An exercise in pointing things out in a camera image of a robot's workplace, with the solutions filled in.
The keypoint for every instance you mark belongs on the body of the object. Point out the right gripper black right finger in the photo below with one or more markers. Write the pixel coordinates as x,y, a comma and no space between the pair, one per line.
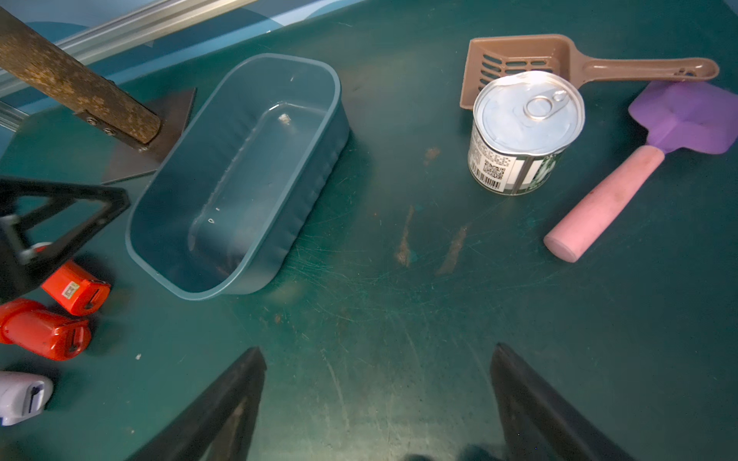
538,423

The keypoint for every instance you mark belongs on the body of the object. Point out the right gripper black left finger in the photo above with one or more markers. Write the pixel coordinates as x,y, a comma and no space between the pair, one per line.
220,423

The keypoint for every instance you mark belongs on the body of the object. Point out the red flashlight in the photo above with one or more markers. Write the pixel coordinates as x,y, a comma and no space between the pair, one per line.
76,290
29,325

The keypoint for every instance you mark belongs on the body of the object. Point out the light purple flashlight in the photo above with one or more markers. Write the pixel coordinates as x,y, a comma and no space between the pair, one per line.
23,396

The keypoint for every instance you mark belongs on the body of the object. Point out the teal plastic storage box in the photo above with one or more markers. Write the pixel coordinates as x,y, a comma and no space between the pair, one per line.
225,207

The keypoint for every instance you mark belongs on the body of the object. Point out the pink blossom artificial tree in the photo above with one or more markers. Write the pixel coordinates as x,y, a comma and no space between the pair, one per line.
145,136

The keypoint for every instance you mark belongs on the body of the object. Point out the silver pull-tab tin can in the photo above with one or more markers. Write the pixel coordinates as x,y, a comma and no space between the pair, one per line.
521,125

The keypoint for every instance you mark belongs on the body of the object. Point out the brown plastic litter scoop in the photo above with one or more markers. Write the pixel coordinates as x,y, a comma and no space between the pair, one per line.
489,59

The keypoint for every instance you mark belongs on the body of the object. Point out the aluminium frame rail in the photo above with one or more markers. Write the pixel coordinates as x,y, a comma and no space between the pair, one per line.
153,36

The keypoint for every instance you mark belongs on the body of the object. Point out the purple spatula with pink handle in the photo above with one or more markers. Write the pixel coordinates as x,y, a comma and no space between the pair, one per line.
692,115

